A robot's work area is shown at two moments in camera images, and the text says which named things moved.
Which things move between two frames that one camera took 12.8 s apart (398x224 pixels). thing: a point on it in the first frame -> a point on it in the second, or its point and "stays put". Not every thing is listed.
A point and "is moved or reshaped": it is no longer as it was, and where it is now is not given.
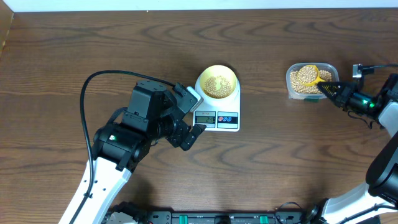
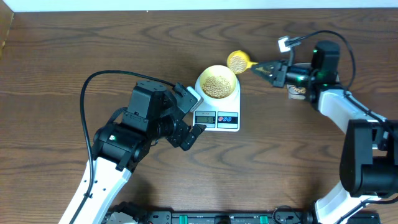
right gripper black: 343,96 -> 279,79
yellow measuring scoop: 318,79 is moved or reshaped
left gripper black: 181,134 stays put
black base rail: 312,215 stays put
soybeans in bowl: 211,89 stays put
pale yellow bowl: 218,81 stays put
